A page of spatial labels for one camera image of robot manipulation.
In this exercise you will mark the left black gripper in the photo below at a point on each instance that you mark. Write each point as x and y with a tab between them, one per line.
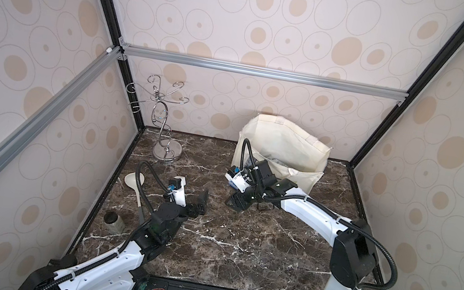
195	212

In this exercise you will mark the horizontal aluminium rail back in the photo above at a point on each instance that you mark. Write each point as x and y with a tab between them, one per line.
263	72

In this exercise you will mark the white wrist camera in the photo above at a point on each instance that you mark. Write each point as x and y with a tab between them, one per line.
238	179
176	189

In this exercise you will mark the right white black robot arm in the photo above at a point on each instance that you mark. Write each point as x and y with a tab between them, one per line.
354	249

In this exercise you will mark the cream spoon grey handle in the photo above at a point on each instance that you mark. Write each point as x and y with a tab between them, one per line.
130	181

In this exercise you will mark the aluminium rail left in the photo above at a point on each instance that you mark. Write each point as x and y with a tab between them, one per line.
15	143

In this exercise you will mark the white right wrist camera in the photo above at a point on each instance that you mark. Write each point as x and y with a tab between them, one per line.
238	179

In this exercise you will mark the cream canvas starry-night tote bag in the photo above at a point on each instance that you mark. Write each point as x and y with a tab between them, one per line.
291	152

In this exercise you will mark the chrome wire jewelry stand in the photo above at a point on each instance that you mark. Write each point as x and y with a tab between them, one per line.
165	149

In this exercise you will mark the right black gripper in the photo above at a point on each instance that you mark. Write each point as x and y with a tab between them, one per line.
249	190

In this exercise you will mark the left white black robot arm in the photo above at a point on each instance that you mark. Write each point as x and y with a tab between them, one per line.
122	267

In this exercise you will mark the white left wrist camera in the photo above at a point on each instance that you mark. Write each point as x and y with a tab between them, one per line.
176	189

